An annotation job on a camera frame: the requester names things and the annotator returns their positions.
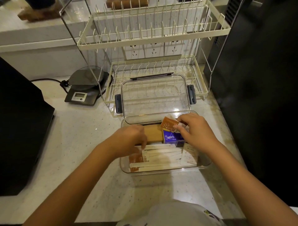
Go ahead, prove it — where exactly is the person's right hand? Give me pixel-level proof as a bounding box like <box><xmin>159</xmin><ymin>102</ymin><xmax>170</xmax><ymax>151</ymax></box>
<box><xmin>172</xmin><ymin>113</ymin><xmax>221</xmax><ymax>154</ymax></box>

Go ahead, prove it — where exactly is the person's left hand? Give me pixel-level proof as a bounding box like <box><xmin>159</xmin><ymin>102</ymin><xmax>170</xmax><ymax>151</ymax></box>
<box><xmin>102</xmin><ymin>125</ymin><xmax>147</xmax><ymax>161</ymax></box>

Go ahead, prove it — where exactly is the orange dotted snack packet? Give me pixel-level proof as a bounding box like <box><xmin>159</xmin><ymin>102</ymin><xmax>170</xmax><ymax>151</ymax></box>
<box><xmin>160</xmin><ymin>116</ymin><xmax>180</xmax><ymax>133</ymax></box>

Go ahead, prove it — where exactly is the person's right forearm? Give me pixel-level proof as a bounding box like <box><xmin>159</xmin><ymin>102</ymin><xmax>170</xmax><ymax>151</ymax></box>
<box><xmin>201</xmin><ymin>142</ymin><xmax>298</xmax><ymax>226</ymax></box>

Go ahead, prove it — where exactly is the person's left forearm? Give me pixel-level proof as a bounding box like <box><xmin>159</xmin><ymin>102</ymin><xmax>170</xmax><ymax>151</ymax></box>
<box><xmin>23</xmin><ymin>142</ymin><xmax>117</xmax><ymax>226</ymax></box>

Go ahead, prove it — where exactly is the purple packet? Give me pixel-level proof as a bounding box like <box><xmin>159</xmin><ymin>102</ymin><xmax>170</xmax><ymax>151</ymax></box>
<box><xmin>163</xmin><ymin>129</ymin><xmax>187</xmax><ymax>147</ymax></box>

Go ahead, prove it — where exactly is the brown cardboard box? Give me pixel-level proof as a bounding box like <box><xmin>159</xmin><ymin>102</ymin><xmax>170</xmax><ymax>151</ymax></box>
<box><xmin>143</xmin><ymin>124</ymin><xmax>165</xmax><ymax>144</ymax></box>

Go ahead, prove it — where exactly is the pile of white paper sachets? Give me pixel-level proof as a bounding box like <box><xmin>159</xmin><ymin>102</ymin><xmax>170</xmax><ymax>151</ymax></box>
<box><xmin>129</xmin><ymin>143</ymin><xmax>185</xmax><ymax>169</ymax></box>

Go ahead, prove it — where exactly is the white printed paper packet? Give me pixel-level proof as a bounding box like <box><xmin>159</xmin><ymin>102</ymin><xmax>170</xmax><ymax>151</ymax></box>
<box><xmin>181</xmin><ymin>143</ymin><xmax>200</xmax><ymax>167</ymax></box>

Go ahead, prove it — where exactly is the clear lid with grey clips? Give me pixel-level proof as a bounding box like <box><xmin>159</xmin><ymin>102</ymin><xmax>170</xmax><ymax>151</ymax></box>
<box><xmin>114</xmin><ymin>73</ymin><xmax>196</xmax><ymax>118</ymax></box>

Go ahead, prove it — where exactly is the clear plastic storage container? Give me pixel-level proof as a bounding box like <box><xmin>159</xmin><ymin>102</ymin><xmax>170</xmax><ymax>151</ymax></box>
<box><xmin>119</xmin><ymin>110</ymin><xmax>212</xmax><ymax>174</ymax></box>

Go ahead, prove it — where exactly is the grey digital kitchen scale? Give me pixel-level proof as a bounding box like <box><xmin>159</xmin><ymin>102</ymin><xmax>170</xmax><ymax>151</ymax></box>
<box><xmin>64</xmin><ymin>66</ymin><xmax>110</xmax><ymax>106</ymax></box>

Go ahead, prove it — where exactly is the person's white shirt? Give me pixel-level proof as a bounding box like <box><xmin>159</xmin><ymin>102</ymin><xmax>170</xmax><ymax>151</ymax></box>
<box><xmin>116</xmin><ymin>201</ymin><xmax>228</xmax><ymax>226</ymax></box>

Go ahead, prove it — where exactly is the tall black appliance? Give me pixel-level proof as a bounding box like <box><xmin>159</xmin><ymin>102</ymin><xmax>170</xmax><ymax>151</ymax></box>
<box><xmin>203</xmin><ymin>0</ymin><xmax>298</xmax><ymax>208</ymax></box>

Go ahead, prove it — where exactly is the black box appliance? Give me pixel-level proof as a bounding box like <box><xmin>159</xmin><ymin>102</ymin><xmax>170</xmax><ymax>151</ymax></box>
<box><xmin>0</xmin><ymin>57</ymin><xmax>56</xmax><ymax>197</ymax></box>

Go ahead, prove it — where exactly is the brown wooden box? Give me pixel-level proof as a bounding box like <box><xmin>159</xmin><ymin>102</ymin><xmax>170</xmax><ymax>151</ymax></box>
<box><xmin>106</xmin><ymin>0</ymin><xmax>149</xmax><ymax>10</ymax></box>

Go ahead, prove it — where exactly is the brown wooden block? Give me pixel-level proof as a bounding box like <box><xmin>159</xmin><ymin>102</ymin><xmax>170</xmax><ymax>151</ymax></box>
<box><xmin>17</xmin><ymin>0</ymin><xmax>64</xmax><ymax>23</ymax></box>

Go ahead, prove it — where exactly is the white wall socket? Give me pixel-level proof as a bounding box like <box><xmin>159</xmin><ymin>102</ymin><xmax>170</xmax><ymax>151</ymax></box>
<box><xmin>124</xmin><ymin>44</ymin><xmax>145</xmax><ymax>60</ymax></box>
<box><xmin>144</xmin><ymin>43</ymin><xmax>165</xmax><ymax>58</ymax></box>
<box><xmin>164</xmin><ymin>41</ymin><xmax>182</xmax><ymax>56</ymax></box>

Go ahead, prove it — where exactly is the cream wire dish rack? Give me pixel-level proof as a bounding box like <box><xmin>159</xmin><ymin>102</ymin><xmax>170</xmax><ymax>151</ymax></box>
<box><xmin>59</xmin><ymin>0</ymin><xmax>244</xmax><ymax>117</ymax></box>

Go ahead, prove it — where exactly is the black power cable with plug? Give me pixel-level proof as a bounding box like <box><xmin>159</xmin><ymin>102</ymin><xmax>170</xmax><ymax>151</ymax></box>
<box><xmin>30</xmin><ymin>78</ymin><xmax>71</xmax><ymax>94</ymax></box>

